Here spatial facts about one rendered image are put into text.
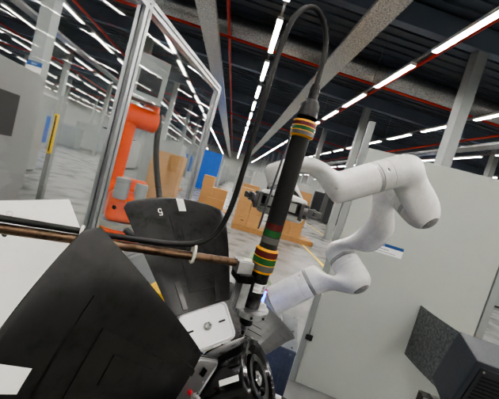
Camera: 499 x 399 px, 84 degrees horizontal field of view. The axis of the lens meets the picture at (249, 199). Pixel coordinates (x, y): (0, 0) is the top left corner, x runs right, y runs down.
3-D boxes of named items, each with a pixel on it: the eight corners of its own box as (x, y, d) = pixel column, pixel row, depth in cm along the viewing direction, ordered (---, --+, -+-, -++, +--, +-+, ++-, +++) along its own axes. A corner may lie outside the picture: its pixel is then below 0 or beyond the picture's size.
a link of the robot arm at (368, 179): (371, 134, 75) (265, 161, 70) (389, 191, 74) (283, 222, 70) (355, 143, 84) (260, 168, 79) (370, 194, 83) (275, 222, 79)
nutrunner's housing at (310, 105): (239, 329, 50) (314, 78, 47) (232, 317, 53) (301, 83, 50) (258, 329, 51) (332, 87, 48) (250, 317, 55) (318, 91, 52)
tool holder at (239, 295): (228, 321, 47) (244, 266, 46) (216, 299, 53) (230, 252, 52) (272, 323, 50) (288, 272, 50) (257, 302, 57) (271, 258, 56)
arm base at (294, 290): (260, 274, 130) (295, 256, 128) (279, 308, 131) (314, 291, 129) (259, 293, 111) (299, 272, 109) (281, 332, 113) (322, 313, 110)
